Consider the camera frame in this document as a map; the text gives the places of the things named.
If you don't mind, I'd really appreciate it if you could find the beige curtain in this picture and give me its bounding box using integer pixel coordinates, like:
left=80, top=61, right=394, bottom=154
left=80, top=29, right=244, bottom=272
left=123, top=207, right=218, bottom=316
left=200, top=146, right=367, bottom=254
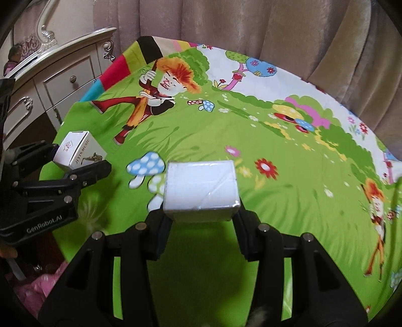
left=104, top=0, right=402, bottom=148

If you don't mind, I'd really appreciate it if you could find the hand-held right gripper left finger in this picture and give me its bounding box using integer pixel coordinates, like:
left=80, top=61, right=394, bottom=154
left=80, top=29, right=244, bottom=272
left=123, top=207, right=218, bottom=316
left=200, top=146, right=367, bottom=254
left=38, top=211, right=173, bottom=327

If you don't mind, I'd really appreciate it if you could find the white box with saxophone print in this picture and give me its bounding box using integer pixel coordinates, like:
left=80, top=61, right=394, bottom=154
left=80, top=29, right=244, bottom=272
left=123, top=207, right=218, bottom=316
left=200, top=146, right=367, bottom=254
left=53, top=130, right=108, bottom=172

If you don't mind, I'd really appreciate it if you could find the small white box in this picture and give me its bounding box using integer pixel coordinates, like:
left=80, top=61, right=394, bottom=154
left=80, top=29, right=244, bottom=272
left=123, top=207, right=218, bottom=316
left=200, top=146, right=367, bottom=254
left=163, top=160, right=242, bottom=224

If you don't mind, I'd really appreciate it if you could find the white ornate nightstand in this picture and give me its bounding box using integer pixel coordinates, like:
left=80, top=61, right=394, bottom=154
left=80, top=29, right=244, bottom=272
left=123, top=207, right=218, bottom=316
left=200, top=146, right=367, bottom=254
left=0, top=27, right=117, bottom=151

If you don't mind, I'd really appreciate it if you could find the pink cloth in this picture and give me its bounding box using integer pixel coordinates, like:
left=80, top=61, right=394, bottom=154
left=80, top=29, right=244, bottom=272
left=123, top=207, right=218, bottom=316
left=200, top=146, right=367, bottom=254
left=13, top=261, right=70, bottom=318

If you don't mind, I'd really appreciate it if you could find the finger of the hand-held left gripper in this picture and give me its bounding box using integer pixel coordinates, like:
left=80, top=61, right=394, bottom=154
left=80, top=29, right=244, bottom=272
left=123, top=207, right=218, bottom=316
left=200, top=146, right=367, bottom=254
left=13, top=160, right=112, bottom=195
left=5, top=141, right=60, bottom=170

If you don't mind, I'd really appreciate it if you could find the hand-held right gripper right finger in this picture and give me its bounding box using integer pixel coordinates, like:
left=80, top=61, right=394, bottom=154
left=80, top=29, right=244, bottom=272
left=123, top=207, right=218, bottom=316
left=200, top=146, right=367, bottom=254
left=232, top=196, right=368, bottom=327

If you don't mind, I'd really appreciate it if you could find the white ornate carved frame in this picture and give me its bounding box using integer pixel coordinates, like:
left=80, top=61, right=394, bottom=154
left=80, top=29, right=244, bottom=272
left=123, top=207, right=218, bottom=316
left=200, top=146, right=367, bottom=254
left=13, top=0, right=59, bottom=60

